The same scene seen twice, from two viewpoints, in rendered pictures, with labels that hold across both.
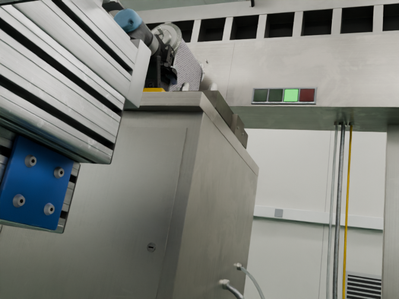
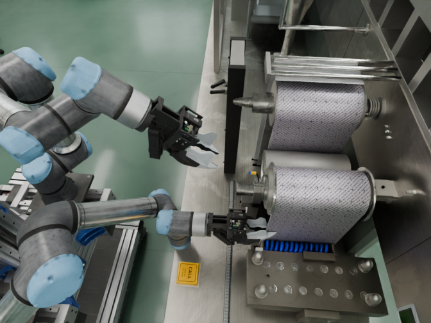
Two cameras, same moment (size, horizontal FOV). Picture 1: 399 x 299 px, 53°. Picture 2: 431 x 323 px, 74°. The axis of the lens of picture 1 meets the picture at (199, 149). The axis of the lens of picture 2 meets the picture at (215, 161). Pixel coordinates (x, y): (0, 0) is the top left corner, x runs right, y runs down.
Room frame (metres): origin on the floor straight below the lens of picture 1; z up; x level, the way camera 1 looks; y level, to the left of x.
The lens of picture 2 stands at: (1.02, -0.14, 1.95)
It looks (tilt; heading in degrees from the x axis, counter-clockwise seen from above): 55 degrees down; 71
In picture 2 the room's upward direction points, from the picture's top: straight up
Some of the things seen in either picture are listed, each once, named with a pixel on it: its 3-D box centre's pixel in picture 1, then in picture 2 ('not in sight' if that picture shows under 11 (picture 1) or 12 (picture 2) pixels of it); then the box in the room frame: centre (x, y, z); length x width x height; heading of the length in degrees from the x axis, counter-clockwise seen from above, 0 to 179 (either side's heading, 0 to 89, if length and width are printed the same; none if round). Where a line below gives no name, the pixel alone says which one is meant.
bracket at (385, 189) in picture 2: not in sight; (384, 188); (1.57, 0.08, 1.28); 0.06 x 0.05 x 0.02; 157
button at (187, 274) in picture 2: (155, 97); (188, 273); (1.02, 0.14, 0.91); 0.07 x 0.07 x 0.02; 67
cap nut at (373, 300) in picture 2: not in sight; (374, 298); (1.50, -0.14, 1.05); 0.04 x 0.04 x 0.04
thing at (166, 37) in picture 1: (161, 38); (265, 188); (1.29, 0.20, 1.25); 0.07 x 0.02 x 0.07; 67
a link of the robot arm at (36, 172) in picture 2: not in sight; (43, 171); (0.58, 0.69, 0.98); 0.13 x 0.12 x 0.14; 33
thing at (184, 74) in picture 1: (184, 91); (304, 231); (1.39, 0.09, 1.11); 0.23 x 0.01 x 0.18; 157
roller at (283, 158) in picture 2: not in sight; (303, 170); (1.45, 0.26, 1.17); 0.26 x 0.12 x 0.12; 157
